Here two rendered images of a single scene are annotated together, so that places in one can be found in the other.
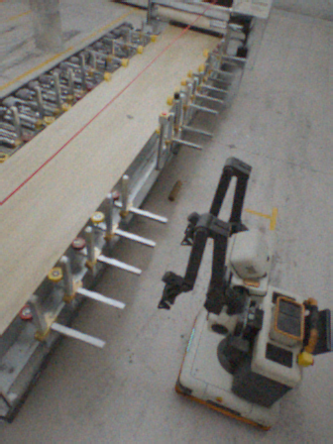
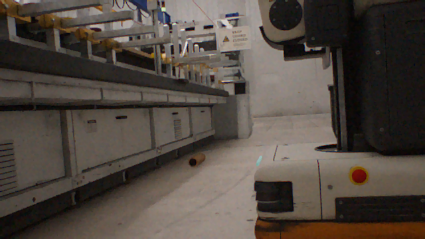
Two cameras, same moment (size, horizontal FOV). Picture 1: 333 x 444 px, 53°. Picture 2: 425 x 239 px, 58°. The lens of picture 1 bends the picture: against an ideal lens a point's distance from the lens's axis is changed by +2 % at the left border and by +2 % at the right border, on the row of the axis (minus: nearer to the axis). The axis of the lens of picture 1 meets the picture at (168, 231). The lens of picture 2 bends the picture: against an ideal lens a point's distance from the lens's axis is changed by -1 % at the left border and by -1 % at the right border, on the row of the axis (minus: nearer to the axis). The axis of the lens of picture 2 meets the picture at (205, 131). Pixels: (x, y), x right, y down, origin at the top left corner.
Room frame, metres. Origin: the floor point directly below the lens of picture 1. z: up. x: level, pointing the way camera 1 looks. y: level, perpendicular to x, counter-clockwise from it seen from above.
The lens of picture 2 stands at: (-0.28, -0.16, 0.44)
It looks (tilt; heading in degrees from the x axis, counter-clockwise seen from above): 3 degrees down; 2
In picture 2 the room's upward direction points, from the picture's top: 4 degrees counter-clockwise
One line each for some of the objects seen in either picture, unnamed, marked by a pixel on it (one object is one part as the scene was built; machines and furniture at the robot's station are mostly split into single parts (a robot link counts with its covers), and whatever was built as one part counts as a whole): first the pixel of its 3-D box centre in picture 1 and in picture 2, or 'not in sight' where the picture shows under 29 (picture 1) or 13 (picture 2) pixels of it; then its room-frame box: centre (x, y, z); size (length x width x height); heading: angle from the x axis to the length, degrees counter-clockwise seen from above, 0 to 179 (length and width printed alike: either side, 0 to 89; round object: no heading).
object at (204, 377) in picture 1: (232, 362); (359, 182); (1.03, -0.63, 0.16); 0.67 x 0.64 x 0.25; 79
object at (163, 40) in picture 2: (138, 212); (130, 44); (1.70, 0.24, 0.80); 0.43 x 0.03 x 0.04; 79
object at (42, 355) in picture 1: (172, 146); (176, 83); (2.85, 0.12, 0.67); 5.11 x 0.08 x 0.10; 169
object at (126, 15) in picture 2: (108, 262); (79, 22); (1.21, 0.33, 0.81); 0.43 x 0.03 x 0.04; 79
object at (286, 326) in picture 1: (285, 321); not in sight; (1.01, -0.74, 0.87); 0.23 x 0.15 x 0.11; 169
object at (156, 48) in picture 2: (160, 147); (156, 43); (2.41, 0.21, 0.93); 0.05 x 0.05 x 0.45; 79
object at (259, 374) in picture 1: (265, 341); (382, 53); (1.01, -0.72, 0.59); 0.55 x 0.34 x 0.83; 169
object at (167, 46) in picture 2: (168, 138); (168, 56); (2.66, 0.16, 0.87); 0.04 x 0.04 x 0.48; 79
